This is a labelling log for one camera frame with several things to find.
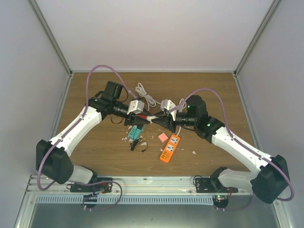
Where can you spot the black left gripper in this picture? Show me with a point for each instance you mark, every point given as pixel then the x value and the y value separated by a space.
pixel 132 118

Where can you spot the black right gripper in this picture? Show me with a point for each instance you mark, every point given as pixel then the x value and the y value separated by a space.
pixel 168 124

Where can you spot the pink square adapter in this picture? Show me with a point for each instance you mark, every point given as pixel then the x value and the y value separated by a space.
pixel 163 137

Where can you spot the red cube power socket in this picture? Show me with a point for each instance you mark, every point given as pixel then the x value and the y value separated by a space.
pixel 142 116

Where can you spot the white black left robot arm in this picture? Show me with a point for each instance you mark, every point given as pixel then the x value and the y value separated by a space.
pixel 52 157

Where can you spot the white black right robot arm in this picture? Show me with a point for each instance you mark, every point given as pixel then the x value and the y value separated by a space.
pixel 268 175

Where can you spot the teal power strip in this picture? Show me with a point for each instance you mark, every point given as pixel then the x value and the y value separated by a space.
pixel 135 132

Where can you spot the orange power strip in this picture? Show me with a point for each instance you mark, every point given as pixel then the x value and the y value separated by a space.
pixel 170 148

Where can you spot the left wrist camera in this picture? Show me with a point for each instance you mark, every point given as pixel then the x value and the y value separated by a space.
pixel 136 107

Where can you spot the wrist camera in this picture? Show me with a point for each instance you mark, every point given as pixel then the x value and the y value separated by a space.
pixel 169 108
pixel 136 107

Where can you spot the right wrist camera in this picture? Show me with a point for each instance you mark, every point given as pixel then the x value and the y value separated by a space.
pixel 169 108

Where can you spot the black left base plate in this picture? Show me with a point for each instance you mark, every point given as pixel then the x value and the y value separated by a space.
pixel 99 188

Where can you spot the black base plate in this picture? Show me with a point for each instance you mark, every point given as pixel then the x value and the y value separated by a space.
pixel 99 188
pixel 210 185

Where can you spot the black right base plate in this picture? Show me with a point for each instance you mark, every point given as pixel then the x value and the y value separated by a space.
pixel 210 185

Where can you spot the slotted cable duct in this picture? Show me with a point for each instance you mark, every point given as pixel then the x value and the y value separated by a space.
pixel 128 199

